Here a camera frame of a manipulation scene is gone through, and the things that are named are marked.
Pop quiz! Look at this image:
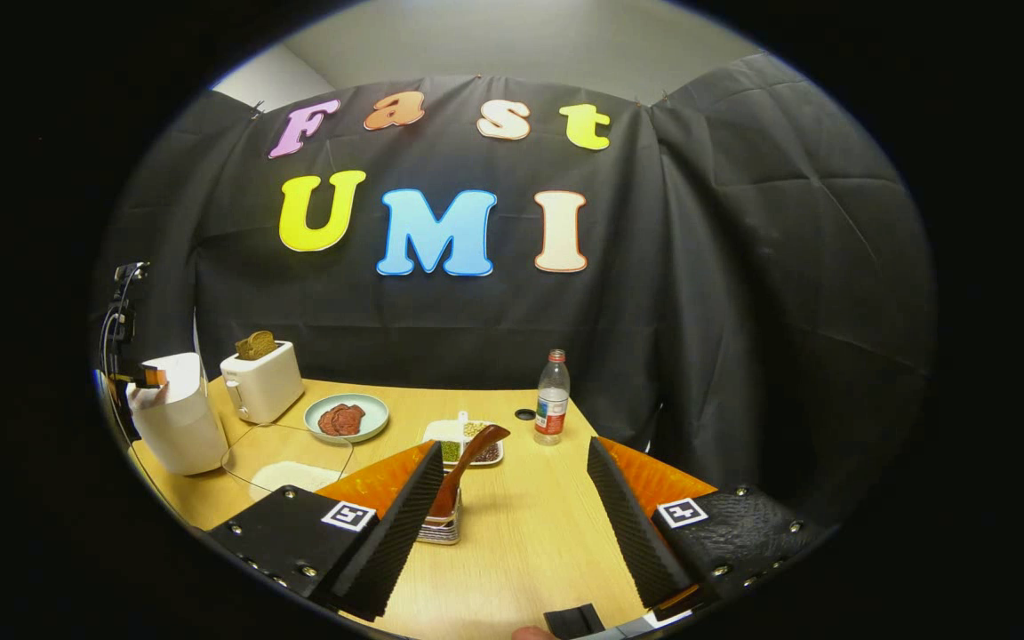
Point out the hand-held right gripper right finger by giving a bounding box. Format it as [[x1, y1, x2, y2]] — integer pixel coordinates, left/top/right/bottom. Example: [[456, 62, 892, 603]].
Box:
[[585, 436, 834, 614]]

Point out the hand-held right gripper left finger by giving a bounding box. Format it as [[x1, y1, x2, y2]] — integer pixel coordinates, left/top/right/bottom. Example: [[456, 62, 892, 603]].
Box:
[[205, 440, 444, 623]]

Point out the striped chopstick holder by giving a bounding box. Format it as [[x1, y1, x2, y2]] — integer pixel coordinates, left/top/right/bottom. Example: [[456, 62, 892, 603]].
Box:
[[415, 487, 465, 547]]

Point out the white rice cooker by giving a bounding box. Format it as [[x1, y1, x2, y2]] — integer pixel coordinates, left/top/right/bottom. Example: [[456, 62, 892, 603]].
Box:
[[127, 307, 231, 476]]

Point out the brown wooden spoon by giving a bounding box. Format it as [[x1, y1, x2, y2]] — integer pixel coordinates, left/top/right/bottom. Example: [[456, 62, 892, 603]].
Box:
[[428, 424, 512, 520]]

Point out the white rice heap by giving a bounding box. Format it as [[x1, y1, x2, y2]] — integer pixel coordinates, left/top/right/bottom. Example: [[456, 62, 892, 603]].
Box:
[[250, 460, 342, 495]]

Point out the brown bread slice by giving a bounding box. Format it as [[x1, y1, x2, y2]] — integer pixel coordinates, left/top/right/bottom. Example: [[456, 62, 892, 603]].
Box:
[[235, 330, 278, 362]]

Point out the white toaster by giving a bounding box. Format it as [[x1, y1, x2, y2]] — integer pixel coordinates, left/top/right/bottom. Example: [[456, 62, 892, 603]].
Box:
[[220, 340, 306, 425]]

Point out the white divided snack tray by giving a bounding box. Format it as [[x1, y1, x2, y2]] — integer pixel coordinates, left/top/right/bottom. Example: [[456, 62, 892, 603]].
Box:
[[423, 418, 506, 470]]

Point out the pale green plate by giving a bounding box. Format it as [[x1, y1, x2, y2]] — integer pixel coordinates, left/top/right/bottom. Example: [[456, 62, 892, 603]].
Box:
[[303, 393, 390, 444]]

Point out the clear plastic water bottle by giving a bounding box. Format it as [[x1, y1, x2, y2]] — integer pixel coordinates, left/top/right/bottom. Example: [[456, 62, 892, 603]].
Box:
[[533, 349, 572, 447]]

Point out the black backdrop cloth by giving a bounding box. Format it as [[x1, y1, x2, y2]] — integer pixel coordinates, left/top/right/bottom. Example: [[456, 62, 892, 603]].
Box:
[[94, 52, 938, 525]]

